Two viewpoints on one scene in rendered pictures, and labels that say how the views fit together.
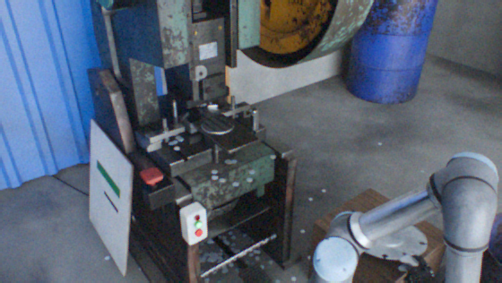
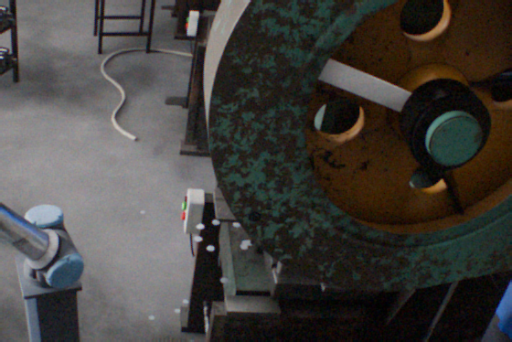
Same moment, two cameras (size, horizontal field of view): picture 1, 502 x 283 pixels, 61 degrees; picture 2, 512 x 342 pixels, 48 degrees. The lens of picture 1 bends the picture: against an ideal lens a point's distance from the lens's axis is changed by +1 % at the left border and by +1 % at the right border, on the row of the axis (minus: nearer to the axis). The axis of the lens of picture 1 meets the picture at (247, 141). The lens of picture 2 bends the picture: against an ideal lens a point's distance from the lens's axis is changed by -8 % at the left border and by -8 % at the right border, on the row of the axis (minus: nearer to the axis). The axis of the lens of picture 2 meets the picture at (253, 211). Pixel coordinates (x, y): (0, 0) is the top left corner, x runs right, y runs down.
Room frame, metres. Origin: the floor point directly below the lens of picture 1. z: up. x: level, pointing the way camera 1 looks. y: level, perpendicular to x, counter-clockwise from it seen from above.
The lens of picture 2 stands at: (1.89, -1.18, 1.76)
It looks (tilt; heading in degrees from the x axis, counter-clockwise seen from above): 36 degrees down; 113
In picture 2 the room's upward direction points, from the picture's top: 12 degrees clockwise
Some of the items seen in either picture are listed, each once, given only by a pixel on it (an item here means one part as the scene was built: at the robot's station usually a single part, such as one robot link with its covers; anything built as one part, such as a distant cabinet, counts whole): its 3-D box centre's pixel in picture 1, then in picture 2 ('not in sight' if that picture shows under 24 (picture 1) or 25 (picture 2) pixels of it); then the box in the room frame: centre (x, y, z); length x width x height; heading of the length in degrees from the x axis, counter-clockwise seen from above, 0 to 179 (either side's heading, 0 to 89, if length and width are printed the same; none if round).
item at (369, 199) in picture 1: (374, 258); not in sight; (1.30, -0.55, 0.18); 0.40 x 0.38 x 0.35; 39
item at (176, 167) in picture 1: (202, 135); (314, 238); (1.51, 0.19, 0.68); 0.45 x 0.30 x 0.06; 127
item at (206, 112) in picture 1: (201, 118); not in sight; (1.51, 0.19, 0.76); 0.15 x 0.09 x 0.05; 127
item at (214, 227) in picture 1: (205, 201); not in sight; (1.52, 0.20, 0.31); 0.43 x 0.42 x 0.01; 127
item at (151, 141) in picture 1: (163, 131); not in sight; (1.41, 0.32, 0.76); 0.17 x 0.06 x 0.10; 127
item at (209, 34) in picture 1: (202, 55); not in sight; (1.48, 0.16, 1.04); 0.17 x 0.15 x 0.30; 37
